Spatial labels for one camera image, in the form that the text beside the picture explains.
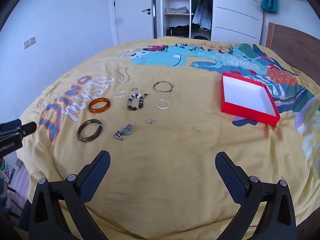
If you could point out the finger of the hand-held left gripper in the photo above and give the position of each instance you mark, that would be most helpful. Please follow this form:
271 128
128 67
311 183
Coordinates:
28 129

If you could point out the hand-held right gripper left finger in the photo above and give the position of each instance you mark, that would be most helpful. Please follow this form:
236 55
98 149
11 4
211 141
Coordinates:
97 171

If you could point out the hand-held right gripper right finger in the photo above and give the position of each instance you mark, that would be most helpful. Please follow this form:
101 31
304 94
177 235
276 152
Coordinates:
228 172

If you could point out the red jewelry box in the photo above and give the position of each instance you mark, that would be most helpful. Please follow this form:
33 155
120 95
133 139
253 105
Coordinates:
250 110

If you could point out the green white carton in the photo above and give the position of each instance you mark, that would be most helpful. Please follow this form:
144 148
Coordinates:
10 168

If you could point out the dark brown bangle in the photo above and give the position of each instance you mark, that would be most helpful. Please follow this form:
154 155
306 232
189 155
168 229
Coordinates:
79 132

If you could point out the silver wristwatch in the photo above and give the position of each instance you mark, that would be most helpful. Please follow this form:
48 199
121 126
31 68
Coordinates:
127 129

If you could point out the amber orange bangle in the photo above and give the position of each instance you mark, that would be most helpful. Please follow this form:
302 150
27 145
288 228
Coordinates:
93 110

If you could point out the yellow printed blanket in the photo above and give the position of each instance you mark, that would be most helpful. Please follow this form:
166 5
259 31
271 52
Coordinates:
175 135

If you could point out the thin metal bangle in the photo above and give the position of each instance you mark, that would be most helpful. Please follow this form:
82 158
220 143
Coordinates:
160 90

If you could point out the wooden headboard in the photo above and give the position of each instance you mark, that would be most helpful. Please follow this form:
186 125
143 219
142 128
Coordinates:
292 45

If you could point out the folded black clothes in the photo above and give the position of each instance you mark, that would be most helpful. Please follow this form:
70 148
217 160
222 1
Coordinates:
177 31

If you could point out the white door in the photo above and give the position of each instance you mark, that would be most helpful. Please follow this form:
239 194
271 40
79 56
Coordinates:
132 12

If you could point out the light blue hanging jacket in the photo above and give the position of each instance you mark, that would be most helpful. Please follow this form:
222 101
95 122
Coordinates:
203 17

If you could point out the white wardrobe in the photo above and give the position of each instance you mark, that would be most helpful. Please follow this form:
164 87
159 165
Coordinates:
236 10

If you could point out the folded beige clothes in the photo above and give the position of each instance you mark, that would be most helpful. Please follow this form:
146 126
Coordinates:
176 10

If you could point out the wall switch panel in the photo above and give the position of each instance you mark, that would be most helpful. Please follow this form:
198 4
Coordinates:
29 42

